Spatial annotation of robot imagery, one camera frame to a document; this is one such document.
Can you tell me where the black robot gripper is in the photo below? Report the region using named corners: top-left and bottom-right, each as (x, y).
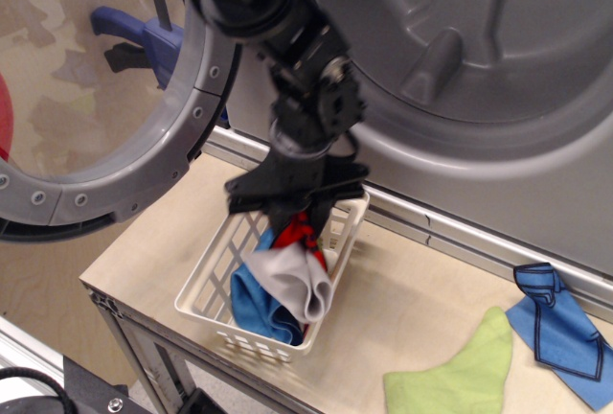
top-left (225, 149), bottom-right (369, 237)

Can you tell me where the red patterned cloth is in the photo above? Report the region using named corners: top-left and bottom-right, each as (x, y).
top-left (272, 212), bottom-right (328, 272)

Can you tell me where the grey felt cloth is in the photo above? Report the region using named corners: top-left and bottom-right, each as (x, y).
top-left (244, 242), bottom-right (333, 324)

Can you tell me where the blue felt cloth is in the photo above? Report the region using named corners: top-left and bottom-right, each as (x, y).
top-left (229, 227), bottom-right (306, 347)

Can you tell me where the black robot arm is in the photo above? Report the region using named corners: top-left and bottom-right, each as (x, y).
top-left (194, 0), bottom-right (369, 234)

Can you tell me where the white plastic laundry basket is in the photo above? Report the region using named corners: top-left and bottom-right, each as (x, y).
top-left (174, 195), bottom-right (370, 362)

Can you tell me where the grey washing machine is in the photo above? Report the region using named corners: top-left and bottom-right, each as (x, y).
top-left (200, 0), bottom-right (613, 324)

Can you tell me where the round washing machine door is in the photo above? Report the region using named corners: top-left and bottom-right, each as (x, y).
top-left (1, 0), bottom-right (238, 243)

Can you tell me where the blue clamp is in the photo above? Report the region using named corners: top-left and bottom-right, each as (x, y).
top-left (90, 7), bottom-right (184, 89)

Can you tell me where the green felt cloth on table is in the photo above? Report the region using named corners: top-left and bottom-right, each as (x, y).
top-left (383, 307), bottom-right (512, 413)

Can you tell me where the blue stitched cloth on table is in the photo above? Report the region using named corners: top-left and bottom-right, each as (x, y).
top-left (507, 263), bottom-right (612, 411)

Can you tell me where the red object at left edge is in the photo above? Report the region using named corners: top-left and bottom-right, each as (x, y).
top-left (0, 77), bottom-right (14, 161)

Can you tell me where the aluminium table frame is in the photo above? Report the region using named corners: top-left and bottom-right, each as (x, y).
top-left (85, 285), bottom-right (317, 413)

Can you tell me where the black metal base plate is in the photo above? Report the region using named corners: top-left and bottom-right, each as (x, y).
top-left (1, 356), bottom-right (148, 414)

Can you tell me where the black cable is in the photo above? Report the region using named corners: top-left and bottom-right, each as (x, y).
top-left (0, 366), bottom-right (73, 414)

